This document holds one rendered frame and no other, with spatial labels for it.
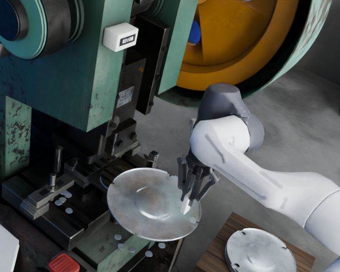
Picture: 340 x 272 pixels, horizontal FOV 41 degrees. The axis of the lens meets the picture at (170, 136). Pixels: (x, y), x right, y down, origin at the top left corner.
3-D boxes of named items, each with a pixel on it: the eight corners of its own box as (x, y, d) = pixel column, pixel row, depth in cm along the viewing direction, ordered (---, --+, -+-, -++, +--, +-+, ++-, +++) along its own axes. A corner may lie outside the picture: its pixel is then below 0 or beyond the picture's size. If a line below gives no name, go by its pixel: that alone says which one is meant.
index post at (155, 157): (155, 172, 159) (160, 152, 153) (149, 176, 157) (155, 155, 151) (148, 169, 160) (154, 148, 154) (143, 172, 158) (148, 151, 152)
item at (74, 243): (159, 182, 165) (162, 170, 161) (68, 252, 132) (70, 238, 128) (99, 141, 176) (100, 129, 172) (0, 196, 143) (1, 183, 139)
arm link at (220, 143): (352, 183, 90) (249, 99, 108) (292, 210, 80) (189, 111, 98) (328, 220, 97) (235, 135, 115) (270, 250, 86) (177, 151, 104)
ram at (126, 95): (141, 143, 140) (161, 58, 123) (108, 163, 129) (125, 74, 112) (100, 116, 147) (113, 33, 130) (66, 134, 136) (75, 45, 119)
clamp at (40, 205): (75, 192, 143) (79, 168, 137) (33, 220, 131) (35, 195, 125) (62, 183, 145) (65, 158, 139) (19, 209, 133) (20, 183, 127)
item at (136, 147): (141, 150, 168) (147, 128, 162) (111, 169, 155) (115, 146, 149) (129, 142, 170) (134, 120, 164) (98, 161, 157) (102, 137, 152)
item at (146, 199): (183, 258, 123) (183, 256, 122) (89, 213, 127) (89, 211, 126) (211, 193, 146) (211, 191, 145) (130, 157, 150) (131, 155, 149)
